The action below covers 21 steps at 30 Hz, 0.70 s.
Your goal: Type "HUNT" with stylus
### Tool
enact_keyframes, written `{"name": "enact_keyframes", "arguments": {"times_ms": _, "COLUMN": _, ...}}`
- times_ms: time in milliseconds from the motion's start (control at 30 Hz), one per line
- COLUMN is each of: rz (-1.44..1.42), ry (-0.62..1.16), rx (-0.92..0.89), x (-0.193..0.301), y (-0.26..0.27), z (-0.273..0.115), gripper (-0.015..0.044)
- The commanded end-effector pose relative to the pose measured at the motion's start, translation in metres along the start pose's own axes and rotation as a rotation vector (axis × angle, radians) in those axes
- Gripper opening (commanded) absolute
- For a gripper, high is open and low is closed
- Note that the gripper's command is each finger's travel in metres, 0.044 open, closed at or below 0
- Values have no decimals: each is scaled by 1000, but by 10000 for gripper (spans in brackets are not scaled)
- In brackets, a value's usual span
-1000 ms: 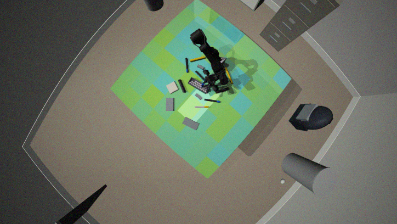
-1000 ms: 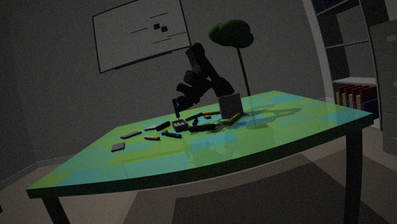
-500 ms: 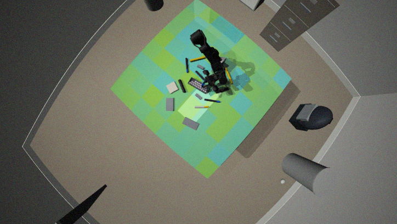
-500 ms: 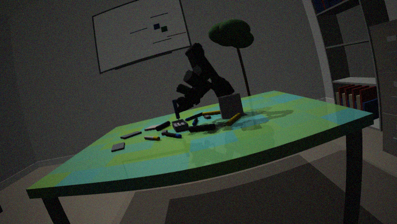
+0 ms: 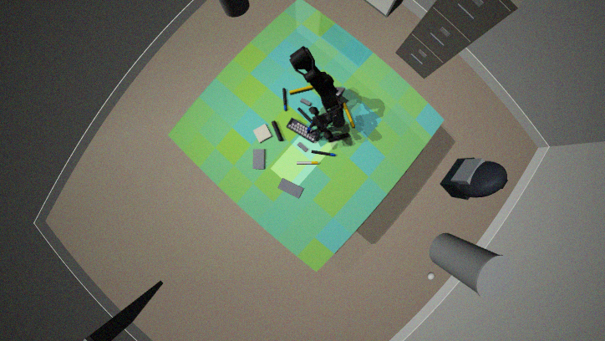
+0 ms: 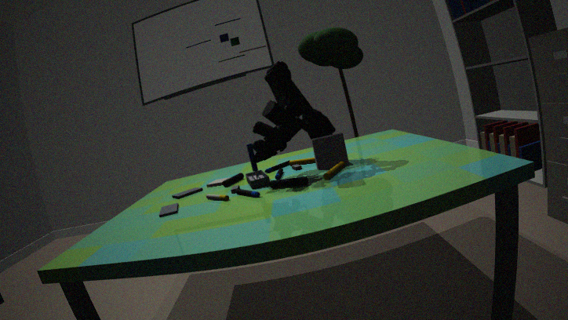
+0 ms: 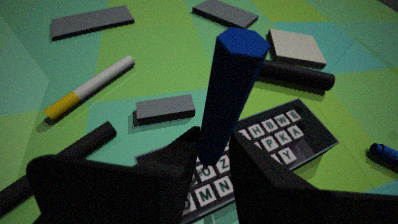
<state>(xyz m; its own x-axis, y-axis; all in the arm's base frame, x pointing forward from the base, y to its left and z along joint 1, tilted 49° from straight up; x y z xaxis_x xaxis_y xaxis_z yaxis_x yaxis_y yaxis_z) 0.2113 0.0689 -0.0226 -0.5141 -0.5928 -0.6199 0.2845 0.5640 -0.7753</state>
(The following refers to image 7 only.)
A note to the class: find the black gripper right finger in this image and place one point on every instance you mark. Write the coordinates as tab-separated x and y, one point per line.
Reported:
266	192

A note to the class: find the black keyboard with white keys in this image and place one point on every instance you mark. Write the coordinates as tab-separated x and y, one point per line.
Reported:
290	132

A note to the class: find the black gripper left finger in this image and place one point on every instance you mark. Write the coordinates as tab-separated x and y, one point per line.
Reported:
153	191

